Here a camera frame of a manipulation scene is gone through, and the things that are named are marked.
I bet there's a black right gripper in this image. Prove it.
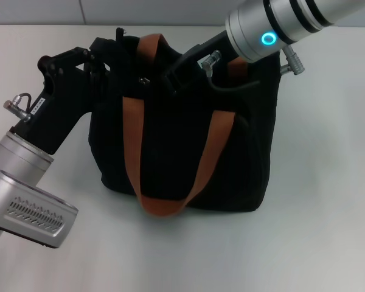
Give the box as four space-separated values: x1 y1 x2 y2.
160 29 243 96

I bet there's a left gripper cable with connector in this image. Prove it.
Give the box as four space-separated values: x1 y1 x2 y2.
2 92 35 123

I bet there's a silver connector plug on arm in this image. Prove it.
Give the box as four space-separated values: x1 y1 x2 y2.
279 45 307 75

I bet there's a right gripper cable with connector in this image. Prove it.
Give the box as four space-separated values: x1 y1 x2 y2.
200 50 262 91

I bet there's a black bag with orange handles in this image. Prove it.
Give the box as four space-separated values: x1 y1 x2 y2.
87 27 283 217

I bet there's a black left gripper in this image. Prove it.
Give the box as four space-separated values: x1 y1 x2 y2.
10 27 126 155

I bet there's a gripper cable with connector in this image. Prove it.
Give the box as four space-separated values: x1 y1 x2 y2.
200 50 262 91
2 92 35 123

